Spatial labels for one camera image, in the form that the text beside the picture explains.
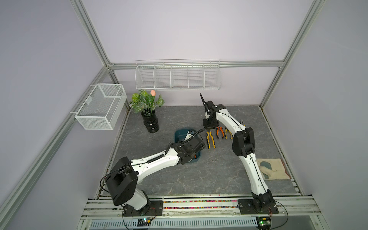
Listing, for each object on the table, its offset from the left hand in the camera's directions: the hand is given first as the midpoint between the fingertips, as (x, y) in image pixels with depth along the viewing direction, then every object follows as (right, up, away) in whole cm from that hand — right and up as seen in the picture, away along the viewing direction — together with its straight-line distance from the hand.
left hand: (185, 145), depth 83 cm
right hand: (+15, +11, +20) cm, 27 cm away
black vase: (-25, +14, +15) cm, 33 cm away
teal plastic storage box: (-4, +4, +16) cm, 17 cm away
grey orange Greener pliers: (+23, +7, +22) cm, 32 cm away
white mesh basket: (-50, +21, 0) cm, 54 cm away
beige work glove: (+53, -15, +4) cm, 55 cm away
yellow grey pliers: (+15, +5, +16) cm, 23 cm away
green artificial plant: (-24, +26, +6) cm, 36 cm away
